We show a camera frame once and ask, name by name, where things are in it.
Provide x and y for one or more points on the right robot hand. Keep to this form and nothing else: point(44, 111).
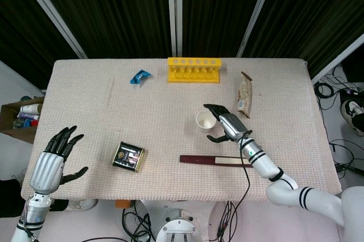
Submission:
point(231, 124)

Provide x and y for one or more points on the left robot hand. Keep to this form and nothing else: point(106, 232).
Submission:
point(49, 163)

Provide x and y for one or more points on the white paper cup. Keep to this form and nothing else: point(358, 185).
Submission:
point(205, 121)

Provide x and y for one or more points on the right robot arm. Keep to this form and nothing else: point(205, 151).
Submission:
point(287, 179)

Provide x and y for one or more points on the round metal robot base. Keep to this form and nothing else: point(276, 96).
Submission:
point(177, 226)

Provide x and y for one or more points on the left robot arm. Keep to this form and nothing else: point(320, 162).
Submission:
point(29, 216)

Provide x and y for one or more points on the brown snack bar package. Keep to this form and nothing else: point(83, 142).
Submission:
point(245, 95)

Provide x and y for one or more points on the dark red folded fan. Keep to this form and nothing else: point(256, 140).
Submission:
point(210, 160)

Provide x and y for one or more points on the cardboard box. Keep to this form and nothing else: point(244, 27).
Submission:
point(17, 128)

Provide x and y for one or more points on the white bottle in box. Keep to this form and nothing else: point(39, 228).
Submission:
point(29, 108)

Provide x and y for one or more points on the pink checkered tablecloth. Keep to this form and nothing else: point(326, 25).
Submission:
point(170, 111)

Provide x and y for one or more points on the yellow test tube rack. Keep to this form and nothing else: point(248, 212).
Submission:
point(194, 70)

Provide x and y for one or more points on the black square tin can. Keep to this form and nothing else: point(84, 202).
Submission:
point(128, 156)

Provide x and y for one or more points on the blue snack wrapper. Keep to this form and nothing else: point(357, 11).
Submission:
point(140, 76)

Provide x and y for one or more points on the black and white sneaker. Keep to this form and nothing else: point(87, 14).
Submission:
point(352, 115)

